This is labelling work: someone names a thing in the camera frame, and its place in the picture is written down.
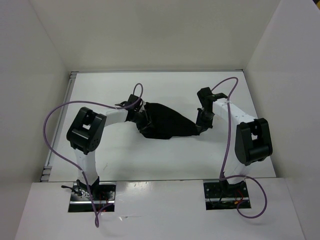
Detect metal base plate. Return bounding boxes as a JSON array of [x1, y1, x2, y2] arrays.
[[203, 179, 251, 211], [68, 182, 116, 213]]

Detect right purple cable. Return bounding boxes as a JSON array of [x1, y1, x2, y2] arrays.
[[211, 76, 269, 220]]

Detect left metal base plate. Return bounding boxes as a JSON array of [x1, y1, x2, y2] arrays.
[[68, 182, 116, 213]]

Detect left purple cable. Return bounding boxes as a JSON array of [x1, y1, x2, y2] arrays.
[[43, 83, 145, 229]]

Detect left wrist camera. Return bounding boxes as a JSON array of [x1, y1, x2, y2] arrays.
[[139, 101, 146, 113]]

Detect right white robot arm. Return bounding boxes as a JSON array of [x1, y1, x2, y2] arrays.
[[195, 87, 273, 197]]

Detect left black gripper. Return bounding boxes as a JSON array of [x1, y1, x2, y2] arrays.
[[131, 108, 159, 135]]

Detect black skirt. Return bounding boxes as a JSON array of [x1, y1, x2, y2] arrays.
[[136, 102, 200, 140]]

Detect purple cable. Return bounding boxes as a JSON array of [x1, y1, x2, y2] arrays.
[[43, 83, 145, 229], [211, 76, 269, 220]]

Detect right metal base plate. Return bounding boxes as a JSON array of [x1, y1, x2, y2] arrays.
[[203, 179, 251, 211]]

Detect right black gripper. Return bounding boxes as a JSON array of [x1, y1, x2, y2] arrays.
[[196, 107, 216, 134]]

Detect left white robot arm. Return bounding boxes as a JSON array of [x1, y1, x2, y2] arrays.
[[66, 94, 146, 200]]

